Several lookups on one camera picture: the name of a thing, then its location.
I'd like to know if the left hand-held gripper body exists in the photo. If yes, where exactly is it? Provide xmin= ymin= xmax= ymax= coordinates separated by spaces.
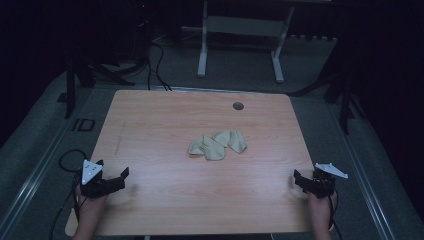
xmin=79 ymin=159 xmax=122 ymax=199

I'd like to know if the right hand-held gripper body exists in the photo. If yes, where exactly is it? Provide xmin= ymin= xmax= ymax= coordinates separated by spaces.
xmin=309 ymin=162 xmax=349 ymax=200

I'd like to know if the beige ankle sock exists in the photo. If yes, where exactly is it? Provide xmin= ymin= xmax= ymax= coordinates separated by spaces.
xmin=212 ymin=129 xmax=248 ymax=154
xmin=187 ymin=134 xmax=228 ymax=162

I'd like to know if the person's left hand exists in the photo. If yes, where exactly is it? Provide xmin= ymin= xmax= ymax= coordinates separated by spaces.
xmin=74 ymin=183 xmax=108 ymax=223

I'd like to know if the person's right hand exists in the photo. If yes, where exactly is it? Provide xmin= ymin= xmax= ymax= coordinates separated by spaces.
xmin=306 ymin=191 xmax=336 ymax=225

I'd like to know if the black metal stand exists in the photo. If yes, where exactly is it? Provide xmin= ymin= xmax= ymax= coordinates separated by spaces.
xmin=57 ymin=49 xmax=148 ymax=120
xmin=289 ymin=66 xmax=366 ymax=135

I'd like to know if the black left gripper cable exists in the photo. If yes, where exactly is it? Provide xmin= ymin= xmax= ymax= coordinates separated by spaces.
xmin=49 ymin=148 xmax=89 ymax=240

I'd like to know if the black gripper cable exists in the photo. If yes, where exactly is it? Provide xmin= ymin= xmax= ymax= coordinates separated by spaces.
xmin=328 ymin=189 xmax=344 ymax=240
xmin=49 ymin=148 xmax=89 ymax=240

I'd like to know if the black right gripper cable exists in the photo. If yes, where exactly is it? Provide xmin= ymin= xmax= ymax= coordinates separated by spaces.
xmin=328 ymin=189 xmax=344 ymax=240

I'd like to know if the metal floor rail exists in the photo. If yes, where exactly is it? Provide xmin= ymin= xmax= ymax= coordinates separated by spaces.
xmin=0 ymin=87 xmax=101 ymax=234
xmin=328 ymin=99 xmax=398 ymax=240

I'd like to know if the black floor cable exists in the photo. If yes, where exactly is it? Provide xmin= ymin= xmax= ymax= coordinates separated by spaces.
xmin=145 ymin=42 xmax=173 ymax=92

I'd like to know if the white metal desk frame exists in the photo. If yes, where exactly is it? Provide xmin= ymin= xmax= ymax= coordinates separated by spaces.
xmin=197 ymin=0 xmax=296 ymax=84

